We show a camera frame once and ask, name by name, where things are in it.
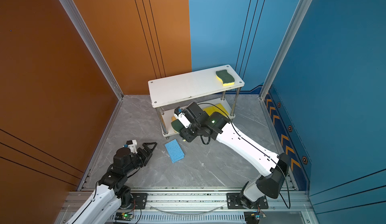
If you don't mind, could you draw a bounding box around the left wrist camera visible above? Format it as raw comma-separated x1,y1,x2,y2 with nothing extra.
123,140,137,154

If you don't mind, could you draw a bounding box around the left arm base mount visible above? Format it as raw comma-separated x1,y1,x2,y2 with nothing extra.
120,192,148,210

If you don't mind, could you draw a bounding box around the left aluminium corner post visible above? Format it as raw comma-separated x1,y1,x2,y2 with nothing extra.
59,0,124,100

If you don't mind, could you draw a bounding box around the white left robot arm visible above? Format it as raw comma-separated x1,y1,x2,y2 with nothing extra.
67,141,157,224

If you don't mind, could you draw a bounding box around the white two-tier metal shelf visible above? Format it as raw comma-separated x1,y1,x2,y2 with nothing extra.
148,65,245,138

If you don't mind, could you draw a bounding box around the green circuit board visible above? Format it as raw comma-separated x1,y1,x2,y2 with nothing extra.
114,213,135,222
243,212,263,224

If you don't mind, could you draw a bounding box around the right green circuit board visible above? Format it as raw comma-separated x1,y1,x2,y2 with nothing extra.
243,212,263,224

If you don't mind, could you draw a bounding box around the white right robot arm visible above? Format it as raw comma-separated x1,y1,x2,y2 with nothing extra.
172,102,291,209

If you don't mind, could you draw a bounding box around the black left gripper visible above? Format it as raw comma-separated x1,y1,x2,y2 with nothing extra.
124,142,157,176

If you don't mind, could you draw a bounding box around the right aluminium corner post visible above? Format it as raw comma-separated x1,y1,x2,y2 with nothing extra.
259,0,313,100

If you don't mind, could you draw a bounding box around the aluminium corner post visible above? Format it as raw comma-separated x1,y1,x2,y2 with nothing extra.
59,0,124,100
259,0,313,100

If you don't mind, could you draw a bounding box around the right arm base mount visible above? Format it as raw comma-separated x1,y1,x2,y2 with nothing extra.
226,193,269,210

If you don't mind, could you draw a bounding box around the left green circuit board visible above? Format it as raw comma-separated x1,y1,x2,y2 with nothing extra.
114,213,135,222

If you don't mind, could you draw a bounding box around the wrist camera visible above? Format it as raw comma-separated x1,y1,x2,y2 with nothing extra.
174,107,191,129
123,140,137,154

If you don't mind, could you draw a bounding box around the yellow green sponge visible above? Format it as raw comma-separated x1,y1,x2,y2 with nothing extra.
171,116,185,133

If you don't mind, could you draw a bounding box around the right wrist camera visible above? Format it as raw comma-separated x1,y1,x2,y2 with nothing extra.
174,107,191,129

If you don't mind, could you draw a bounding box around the blue sponge bottom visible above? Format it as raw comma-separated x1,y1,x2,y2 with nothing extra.
165,140,185,163

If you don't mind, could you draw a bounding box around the green scrub sponge top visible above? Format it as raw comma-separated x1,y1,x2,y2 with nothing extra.
216,69,235,87

